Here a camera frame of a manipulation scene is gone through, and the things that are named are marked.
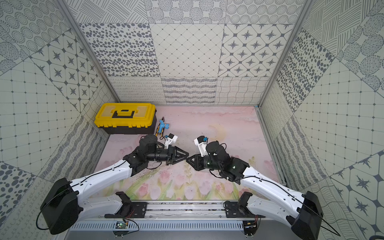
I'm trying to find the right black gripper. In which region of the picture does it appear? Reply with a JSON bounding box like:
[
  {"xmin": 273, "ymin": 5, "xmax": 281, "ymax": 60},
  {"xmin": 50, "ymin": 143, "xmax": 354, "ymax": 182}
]
[{"xmin": 186, "ymin": 153, "xmax": 223, "ymax": 171}]

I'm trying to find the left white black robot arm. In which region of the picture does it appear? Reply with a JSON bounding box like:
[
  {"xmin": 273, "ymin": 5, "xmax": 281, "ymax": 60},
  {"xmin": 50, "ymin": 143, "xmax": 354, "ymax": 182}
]
[{"xmin": 38, "ymin": 135, "xmax": 189, "ymax": 235}]

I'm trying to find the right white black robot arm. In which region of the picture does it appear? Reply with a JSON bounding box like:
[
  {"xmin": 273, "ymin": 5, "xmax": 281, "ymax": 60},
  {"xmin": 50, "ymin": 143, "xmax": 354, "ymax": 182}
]
[{"xmin": 187, "ymin": 136, "xmax": 324, "ymax": 240}]

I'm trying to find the blue yellow hand tool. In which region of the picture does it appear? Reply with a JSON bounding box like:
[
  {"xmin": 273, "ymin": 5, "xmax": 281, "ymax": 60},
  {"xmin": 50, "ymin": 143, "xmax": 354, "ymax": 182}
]
[{"xmin": 155, "ymin": 117, "xmax": 170, "ymax": 137}]

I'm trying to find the yellow black toolbox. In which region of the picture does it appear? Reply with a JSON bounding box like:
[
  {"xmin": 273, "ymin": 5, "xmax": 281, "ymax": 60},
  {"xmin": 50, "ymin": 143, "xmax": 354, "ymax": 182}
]
[{"xmin": 94, "ymin": 103, "xmax": 157, "ymax": 135}]

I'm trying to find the small green circuit board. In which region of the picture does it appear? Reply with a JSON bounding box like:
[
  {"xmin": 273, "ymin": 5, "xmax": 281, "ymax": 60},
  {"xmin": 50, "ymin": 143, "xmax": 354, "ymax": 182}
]
[{"xmin": 116, "ymin": 221, "xmax": 127, "ymax": 229}]

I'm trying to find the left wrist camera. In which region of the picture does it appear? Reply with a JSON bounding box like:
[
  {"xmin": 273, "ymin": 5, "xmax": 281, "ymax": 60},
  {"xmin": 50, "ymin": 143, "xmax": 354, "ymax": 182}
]
[{"xmin": 164, "ymin": 134, "xmax": 178, "ymax": 149}]

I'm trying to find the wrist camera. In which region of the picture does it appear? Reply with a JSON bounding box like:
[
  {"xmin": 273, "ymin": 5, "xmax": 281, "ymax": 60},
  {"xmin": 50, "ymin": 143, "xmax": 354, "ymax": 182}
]
[
  {"xmin": 194, "ymin": 136, "xmax": 208, "ymax": 157},
  {"xmin": 164, "ymin": 134, "xmax": 178, "ymax": 149}
]

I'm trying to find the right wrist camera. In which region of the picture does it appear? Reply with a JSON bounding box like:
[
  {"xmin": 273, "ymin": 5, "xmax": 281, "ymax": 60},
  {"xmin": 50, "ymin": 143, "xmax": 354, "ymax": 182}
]
[{"xmin": 194, "ymin": 136, "xmax": 208, "ymax": 157}]

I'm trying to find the aluminium mounting rail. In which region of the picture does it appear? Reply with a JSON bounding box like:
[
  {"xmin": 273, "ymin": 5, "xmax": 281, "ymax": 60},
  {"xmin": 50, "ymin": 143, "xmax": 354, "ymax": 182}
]
[{"xmin": 59, "ymin": 199, "xmax": 310, "ymax": 223}]

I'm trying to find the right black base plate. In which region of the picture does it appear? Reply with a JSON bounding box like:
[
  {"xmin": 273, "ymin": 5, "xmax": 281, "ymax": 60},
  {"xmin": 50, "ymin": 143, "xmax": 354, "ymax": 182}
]
[{"xmin": 223, "ymin": 201, "xmax": 265, "ymax": 219}]

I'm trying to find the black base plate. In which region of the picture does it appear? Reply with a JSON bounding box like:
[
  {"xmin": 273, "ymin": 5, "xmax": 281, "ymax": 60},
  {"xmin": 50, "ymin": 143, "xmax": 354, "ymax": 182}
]
[
  {"xmin": 104, "ymin": 202, "xmax": 148, "ymax": 219},
  {"xmin": 223, "ymin": 201, "xmax": 265, "ymax": 219}
]

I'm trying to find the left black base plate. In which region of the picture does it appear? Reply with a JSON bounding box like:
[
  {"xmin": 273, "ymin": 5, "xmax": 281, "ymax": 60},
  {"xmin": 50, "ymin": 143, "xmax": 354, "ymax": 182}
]
[{"xmin": 104, "ymin": 202, "xmax": 148, "ymax": 219}]

